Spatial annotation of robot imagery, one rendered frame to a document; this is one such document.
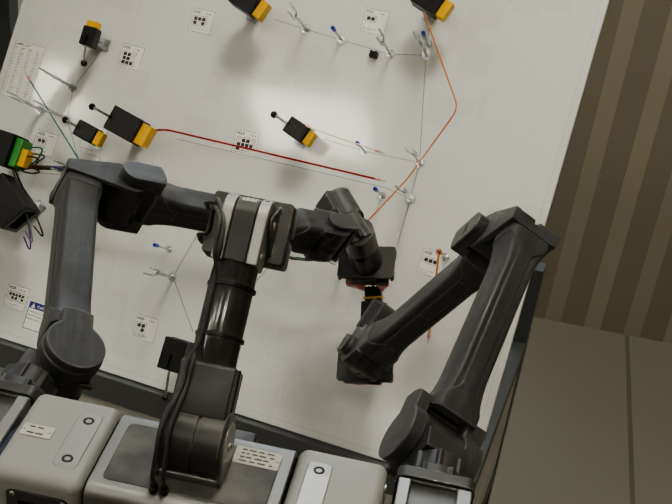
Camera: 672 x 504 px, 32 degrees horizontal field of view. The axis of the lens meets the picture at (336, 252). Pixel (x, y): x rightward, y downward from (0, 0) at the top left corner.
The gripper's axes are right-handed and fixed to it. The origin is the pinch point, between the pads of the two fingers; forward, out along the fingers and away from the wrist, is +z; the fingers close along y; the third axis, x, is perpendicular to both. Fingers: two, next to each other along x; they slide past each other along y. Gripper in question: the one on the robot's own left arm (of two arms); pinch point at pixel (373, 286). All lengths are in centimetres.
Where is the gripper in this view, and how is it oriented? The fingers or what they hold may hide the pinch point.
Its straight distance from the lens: 216.5
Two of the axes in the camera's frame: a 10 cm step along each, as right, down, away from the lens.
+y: -9.8, -0.1, 2.0
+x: -1.2, 8.6, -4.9
